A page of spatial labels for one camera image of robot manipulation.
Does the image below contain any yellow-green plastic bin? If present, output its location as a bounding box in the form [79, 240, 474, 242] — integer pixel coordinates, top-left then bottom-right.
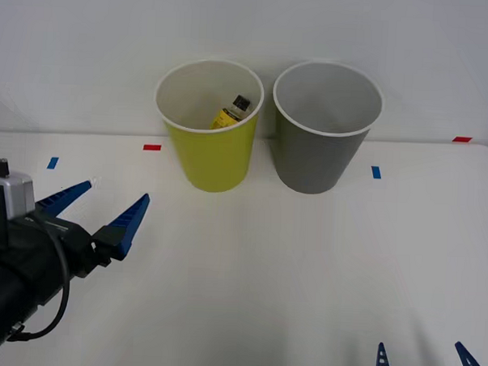
[150, 56, 267, 195]

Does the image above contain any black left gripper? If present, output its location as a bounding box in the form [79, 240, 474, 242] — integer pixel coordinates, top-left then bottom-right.
[2, 176, 152, 310]

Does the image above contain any grey plastic bin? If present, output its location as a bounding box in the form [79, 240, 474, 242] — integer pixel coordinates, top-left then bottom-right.
[267, 57, 386, 198]

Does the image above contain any yellow label plastic bottle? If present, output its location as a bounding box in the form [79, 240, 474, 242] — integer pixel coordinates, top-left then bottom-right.
[209, 93, 252, 132]

